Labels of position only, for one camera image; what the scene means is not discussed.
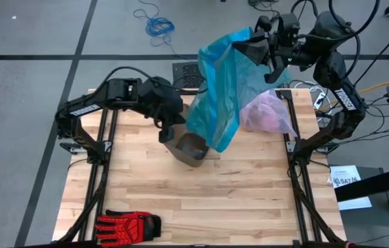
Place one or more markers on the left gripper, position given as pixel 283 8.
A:
pixel 166 117

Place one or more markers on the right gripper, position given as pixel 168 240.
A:
pixel 283 38

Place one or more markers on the brown trash bin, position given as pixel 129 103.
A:
pixel 189 151

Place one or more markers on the teal trash bag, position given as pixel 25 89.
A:
pixel 221 96

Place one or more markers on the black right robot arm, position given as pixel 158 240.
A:
pixel 338 93

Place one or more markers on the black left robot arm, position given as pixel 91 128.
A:
pixel 87 106

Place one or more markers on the white power strip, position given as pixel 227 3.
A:
pixel 319 100

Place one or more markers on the red and black work glove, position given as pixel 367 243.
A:
pixel 125 227

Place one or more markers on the white printed paper sheet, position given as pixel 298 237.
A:
pixel 349 186

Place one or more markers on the black metal beam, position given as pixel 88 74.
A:
pixel 369 186

